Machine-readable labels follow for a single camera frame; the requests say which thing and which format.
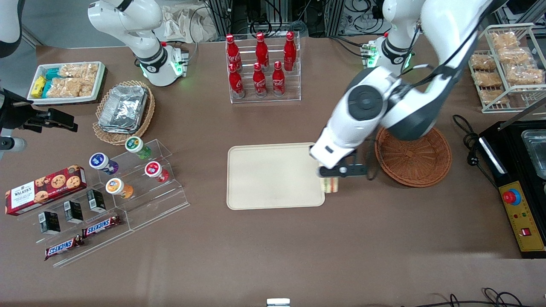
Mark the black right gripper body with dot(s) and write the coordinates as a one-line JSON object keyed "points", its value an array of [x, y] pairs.
{"points": [[18, 116]]}

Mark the triangle sandwich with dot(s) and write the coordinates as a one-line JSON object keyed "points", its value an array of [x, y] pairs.
{"points": [[330, 184]]}

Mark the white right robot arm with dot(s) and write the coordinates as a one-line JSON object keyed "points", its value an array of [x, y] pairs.
{"points": [[128, 25]]}

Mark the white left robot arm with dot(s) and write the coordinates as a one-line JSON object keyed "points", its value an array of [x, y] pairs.
{"points": [[367, 102]]}

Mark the white rectangular snack tray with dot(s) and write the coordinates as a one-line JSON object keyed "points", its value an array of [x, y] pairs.
{"points": [[100, 83]]}

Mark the brown round wicker basket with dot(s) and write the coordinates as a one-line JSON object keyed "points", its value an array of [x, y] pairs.
{"points": [[418, 162]]}

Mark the beige plastic tray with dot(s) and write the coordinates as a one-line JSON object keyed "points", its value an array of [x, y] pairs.
{"points": [[275, 177]]}

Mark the light oval wicker basket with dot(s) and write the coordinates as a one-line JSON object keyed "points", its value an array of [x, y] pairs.
{"points": [[147, 115]]}

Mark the clear rice cracker pack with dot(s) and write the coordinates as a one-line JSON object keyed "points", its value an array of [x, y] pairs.
{"points": [[79, 70], [87, 86], [64, 87]]}

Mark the teal snack packet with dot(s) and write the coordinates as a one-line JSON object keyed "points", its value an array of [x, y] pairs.
{"points": [[47, 88], [53, 73]]}

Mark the yellow snack packet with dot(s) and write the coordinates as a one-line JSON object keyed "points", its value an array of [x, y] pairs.
{"points": [[38, 86]]}

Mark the purple lid drink cup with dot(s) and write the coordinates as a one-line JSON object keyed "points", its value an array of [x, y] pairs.
{"points": [[100, 162]]}

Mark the stack of foil trays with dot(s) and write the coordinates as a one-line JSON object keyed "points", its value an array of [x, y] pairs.
{"points": [[123, 108]]}

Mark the red Walkers cookie box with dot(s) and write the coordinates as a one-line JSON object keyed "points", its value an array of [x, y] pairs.
{"points": [[47, 189]]}

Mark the green lid drink cup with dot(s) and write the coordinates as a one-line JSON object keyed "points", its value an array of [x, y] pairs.
{"points": [[135, 145]]}

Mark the orange lid drink cup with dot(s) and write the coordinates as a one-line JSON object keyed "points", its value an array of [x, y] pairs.
{"points": [[116, 186]]}

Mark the small black box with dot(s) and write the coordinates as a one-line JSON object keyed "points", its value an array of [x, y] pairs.
{"points": [[50, 222], [74, 212], [96, 201]]}

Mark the red lid drink cup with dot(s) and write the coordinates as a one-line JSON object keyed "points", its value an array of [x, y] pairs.
{"points": [[153, 169]]}

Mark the clear acrylic bottle rack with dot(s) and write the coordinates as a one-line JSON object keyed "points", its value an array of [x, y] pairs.
{"points": [[264, 99]]}

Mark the Snickers chocolate bar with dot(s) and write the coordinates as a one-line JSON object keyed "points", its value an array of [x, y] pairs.
{"points": [[101, 226], [64, 247]]}

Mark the red cola bottle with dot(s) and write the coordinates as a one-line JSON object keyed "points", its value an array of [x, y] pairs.
{"points": [[290, 49], [233, 51], [278, 80], [259, 81], [236, 83], [262, 49]]}

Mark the clear acrylic stepped stand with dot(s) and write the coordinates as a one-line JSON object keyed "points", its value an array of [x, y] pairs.
{"points": [[158, 204]]}

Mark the bagged fried snack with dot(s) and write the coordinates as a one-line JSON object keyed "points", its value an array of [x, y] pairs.
{"points": [[495, 96], [483, 62], [515, 55], [524, 74], [504, 40], [488, 79]]}

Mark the black equipment cabinet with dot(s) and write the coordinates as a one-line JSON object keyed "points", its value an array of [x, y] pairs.
{"points": [[507, 145]]}

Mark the crumpled beige cloth bag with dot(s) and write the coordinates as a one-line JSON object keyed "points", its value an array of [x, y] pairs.
{"points": [[187, 23]]}

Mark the yellow emergency stop box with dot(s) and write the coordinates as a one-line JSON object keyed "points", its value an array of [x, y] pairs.
{"points": [[522, 217]]}

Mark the clear plastic container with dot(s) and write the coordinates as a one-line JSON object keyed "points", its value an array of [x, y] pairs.
{"points": [[535, 153]]}

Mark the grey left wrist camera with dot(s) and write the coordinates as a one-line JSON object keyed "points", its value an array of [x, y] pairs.
{"points": [[332, 172]]}

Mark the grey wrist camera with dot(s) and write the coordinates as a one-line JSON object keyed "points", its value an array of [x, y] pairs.
{"points": [[13, 144], [332, 172]]}

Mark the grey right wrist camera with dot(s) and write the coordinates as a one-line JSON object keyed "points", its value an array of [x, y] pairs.
{"points": [[13, 144]]}

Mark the small white metal bracket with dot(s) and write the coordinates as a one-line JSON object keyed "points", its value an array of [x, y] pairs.
{"points": [[278, 302]]}

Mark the aluminium equipment frame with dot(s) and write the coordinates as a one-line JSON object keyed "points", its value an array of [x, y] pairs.
{"points": [[251, 17]]}

